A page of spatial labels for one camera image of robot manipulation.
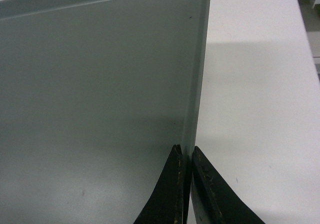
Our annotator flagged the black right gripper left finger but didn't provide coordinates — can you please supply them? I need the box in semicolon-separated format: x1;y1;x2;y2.
134;145;185;224

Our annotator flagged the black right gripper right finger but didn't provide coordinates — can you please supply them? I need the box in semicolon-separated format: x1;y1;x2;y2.
191;146;264;224

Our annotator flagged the grey-silver rectangular tray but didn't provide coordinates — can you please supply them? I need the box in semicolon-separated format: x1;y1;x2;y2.
0;0;210;224

